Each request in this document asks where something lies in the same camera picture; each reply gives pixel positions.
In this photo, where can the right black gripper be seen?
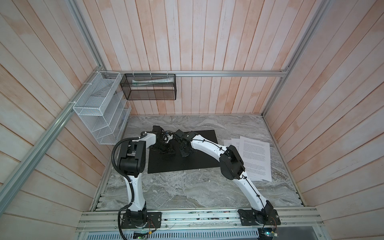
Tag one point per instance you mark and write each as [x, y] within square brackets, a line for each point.
[183, 154]

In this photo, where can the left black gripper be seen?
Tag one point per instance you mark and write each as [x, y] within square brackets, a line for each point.
[168, 149]

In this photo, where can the white folder black inside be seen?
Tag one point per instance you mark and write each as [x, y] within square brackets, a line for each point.
[171, 162]

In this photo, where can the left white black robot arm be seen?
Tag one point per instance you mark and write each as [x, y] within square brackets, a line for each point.
[131, 164]

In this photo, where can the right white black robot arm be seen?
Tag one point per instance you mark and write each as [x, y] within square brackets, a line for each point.
[232, 168]

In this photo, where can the bottom printed paper sheet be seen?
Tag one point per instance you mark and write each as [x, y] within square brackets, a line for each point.
[227, 143]

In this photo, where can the printed paper sheet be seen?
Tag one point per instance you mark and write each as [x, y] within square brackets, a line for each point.
[227, 143]
[236, 143]
[256, 156]

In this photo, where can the middle printed paper sheet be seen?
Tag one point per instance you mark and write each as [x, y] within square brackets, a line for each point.
[236, 143]

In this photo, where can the black mesh basket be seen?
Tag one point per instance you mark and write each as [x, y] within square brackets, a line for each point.
[148, 93]

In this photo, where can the paper inside black basket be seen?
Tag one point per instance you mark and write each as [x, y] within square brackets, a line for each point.
[153, 82]

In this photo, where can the top printed paper sheet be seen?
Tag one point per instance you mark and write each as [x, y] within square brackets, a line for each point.
[256, 156]

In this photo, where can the left green circuit board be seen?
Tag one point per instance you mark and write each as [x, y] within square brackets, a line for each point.
[142, 236]

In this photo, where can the green circuit board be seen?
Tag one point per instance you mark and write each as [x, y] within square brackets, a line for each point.
[266, 234]
[142, 236]

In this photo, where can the right green circuit board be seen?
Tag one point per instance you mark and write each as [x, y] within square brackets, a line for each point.
[266, 234]

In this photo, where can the white wire mesh organizer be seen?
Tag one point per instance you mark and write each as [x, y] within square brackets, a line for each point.
[103, 109]

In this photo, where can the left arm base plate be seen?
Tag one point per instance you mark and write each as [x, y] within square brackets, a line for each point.
[153, 219]

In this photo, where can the horizontal aluminium wall bar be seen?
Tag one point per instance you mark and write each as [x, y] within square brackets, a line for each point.
[220, 73]

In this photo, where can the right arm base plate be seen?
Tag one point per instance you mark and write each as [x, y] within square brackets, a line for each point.
[247, 217]

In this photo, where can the aluminium front rail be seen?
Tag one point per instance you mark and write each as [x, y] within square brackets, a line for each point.
[193, 219]

